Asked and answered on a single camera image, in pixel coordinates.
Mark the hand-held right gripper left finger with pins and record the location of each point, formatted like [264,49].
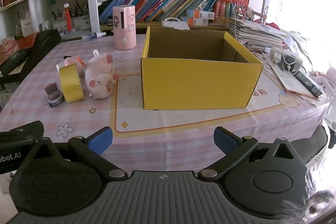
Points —
[101,140]

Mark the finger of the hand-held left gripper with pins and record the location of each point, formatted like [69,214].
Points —
[23,132]

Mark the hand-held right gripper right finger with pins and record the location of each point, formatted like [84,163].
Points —
[225,141]

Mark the yellow tape roll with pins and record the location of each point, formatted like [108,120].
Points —
[71,85]

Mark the yellow cardboard box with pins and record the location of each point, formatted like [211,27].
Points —
[194,85]

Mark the pink pig plush toy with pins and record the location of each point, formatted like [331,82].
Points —
[101,74]

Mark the pink checked tablecloth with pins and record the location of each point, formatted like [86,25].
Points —
[162,121]

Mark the long black case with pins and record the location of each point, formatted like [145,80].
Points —
[39,48]

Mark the open paper booklet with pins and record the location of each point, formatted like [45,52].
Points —
[288,82]

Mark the red flat box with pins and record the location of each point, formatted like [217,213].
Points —
[15,43]

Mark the black remote control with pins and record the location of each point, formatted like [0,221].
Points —
[308,85]

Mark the white power strip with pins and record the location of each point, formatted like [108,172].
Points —
[278,54]

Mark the small spray bottle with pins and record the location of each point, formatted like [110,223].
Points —
[92,37]

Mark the white box with red label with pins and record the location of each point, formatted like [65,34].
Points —
[27,27]

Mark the stack of papers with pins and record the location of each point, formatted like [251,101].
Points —
[257,35]

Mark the small white pen holder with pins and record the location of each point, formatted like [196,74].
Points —
[60,26]

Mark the pink cylindrical humidifier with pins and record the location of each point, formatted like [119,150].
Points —
[124,27]

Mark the wide white pen holder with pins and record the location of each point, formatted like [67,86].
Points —
[81,22]

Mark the red tassel ornament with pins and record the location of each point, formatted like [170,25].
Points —
[68,19]

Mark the small orange white box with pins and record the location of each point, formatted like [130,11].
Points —
[198,22]

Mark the white quilted tissue box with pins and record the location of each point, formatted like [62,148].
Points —
[176,25]

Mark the large orange white box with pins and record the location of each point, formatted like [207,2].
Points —
[199,14]

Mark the row of red books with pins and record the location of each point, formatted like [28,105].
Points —
[231,6]

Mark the row of leaning books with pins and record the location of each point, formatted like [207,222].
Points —
[157,3]

